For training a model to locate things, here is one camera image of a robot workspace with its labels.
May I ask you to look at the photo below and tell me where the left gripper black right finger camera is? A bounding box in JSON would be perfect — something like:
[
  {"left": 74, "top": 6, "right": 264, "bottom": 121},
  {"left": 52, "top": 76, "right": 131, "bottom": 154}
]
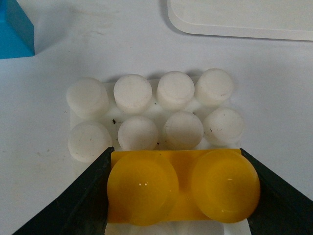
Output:
[{"left": 241, "top": 149, "right": 313, "bottom": 235}]

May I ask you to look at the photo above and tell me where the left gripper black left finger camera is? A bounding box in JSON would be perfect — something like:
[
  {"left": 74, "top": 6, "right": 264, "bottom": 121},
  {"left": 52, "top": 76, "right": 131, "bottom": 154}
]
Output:
[{"left": 15, "top": 147, "right": 114, "bottom": 235}]

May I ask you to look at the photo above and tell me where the yellow two-stud block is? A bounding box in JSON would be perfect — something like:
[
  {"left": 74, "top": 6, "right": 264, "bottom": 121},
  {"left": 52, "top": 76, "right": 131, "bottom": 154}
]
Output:
[{"left": 107, "top": 149, "right": 261, "bottom": 226}]

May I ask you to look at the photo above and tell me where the blue block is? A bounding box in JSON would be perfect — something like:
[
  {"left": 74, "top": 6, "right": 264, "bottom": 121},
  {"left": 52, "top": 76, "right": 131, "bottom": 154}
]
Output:
[{"left": 0, "top": 0, "right": 35, "bottom": 59}]

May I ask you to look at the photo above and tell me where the white desk lamp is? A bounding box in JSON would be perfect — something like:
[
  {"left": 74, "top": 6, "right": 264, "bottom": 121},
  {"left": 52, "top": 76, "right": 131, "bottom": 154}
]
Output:
[{"left": 167, "top": 0, "right": 313, "bottom": 41}]

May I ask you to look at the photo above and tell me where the white studded base plate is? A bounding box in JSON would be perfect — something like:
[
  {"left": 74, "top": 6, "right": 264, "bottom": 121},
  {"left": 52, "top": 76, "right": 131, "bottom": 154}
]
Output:
[{"left": 66, "top": 68, "right": 251, "bottom": 235}]

